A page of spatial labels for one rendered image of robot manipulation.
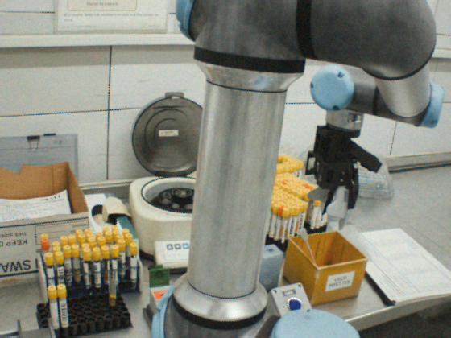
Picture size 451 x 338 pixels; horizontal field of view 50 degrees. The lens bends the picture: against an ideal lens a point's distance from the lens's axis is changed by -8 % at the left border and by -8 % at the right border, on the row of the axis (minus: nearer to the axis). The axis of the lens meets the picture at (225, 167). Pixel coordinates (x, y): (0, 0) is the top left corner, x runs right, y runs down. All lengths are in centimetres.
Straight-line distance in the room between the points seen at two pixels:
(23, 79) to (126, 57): 27
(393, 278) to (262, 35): 86
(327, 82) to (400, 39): 37
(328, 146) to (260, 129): 50
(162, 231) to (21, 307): 35
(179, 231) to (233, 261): 60
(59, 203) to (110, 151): 22
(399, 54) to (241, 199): 22
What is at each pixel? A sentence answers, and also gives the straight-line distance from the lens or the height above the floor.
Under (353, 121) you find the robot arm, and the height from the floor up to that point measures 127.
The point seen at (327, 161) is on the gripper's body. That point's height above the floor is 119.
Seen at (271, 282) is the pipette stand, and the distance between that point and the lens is 111.
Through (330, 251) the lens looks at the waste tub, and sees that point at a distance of 123.
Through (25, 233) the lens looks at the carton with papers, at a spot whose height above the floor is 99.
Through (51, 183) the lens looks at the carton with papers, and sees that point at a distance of 135.
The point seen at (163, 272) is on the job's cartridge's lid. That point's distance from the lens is 97.
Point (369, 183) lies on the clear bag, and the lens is 166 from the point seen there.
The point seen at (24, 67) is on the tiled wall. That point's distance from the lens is 132.
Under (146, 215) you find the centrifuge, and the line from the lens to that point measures 115.
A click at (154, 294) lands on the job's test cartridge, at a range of 96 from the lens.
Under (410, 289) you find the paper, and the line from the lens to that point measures 123.
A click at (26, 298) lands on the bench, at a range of 109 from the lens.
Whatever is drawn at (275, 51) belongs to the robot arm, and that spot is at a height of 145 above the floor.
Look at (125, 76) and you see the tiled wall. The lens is 137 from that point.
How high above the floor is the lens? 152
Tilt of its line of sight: 22 degrees down
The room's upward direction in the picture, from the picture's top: 6 degrees clockwise
